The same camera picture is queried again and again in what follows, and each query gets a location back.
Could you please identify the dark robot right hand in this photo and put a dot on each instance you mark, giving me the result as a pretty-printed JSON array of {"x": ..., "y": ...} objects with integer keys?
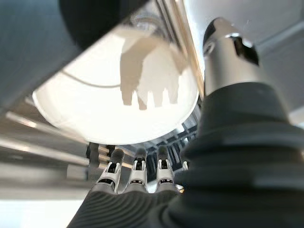
[{"x": 225, "y": 178}]

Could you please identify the beige plate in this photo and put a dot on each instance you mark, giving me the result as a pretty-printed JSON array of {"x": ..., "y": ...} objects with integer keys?
[{"x": 99, "y": 111}]

